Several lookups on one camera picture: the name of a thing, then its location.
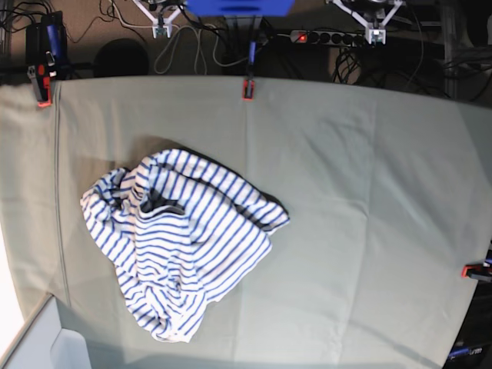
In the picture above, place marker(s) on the red black clamp centre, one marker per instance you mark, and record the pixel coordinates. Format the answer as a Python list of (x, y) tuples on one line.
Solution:
[(248, 85)]

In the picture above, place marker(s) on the blue white striped t-shirt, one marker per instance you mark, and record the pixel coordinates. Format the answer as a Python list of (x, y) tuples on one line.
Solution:
[(181, 232)]

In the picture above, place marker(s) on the red black clamp right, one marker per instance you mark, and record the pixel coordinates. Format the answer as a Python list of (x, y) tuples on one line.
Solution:
[(478, 272)]

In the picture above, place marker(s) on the red black clamp left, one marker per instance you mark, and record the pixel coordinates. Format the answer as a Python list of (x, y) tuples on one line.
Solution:
[(45, 53)]

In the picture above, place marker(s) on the white bin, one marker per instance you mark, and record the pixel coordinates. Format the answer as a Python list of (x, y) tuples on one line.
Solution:
[(44, 343)]

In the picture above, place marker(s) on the red black clamp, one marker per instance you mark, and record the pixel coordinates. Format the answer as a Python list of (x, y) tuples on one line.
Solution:
[(45, 53), (478, 272), (248, 85)]

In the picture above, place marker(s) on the black round stool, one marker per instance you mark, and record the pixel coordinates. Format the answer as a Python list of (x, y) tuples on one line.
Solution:
[(121, 57)]

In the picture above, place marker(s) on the blue box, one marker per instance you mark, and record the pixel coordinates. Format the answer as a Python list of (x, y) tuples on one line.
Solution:
[(240, 7)]

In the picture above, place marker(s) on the black power strip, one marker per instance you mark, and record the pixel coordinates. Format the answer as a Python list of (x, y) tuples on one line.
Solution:
[(330, 38)]

